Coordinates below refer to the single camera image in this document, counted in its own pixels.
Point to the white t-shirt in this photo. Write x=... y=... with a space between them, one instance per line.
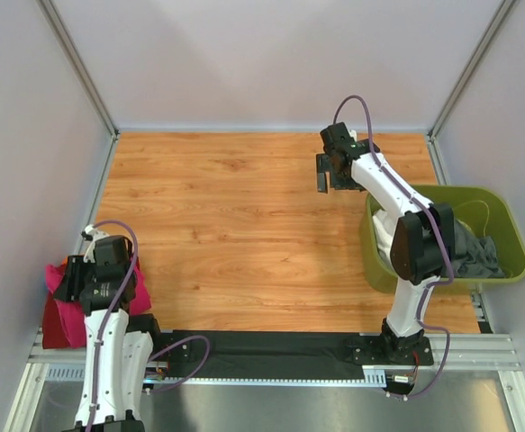
x=384 y=229

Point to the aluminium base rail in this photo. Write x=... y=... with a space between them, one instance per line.
x=190 y=380

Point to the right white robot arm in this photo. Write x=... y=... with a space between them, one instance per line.
x=421 y=249

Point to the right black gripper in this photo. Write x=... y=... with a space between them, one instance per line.
x=323 y=183

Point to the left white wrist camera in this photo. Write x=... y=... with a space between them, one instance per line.
x=90 y=234

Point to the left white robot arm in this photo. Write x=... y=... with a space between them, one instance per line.
x=102 y=283

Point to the grey t-shirt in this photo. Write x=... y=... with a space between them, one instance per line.
x=474 y=257

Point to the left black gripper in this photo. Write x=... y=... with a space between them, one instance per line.
x=73 y=274

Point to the olive green plastic bin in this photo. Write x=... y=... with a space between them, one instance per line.
x=483 y=212

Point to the dark red folded t-shirt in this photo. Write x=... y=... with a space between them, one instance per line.
x=53 y=336

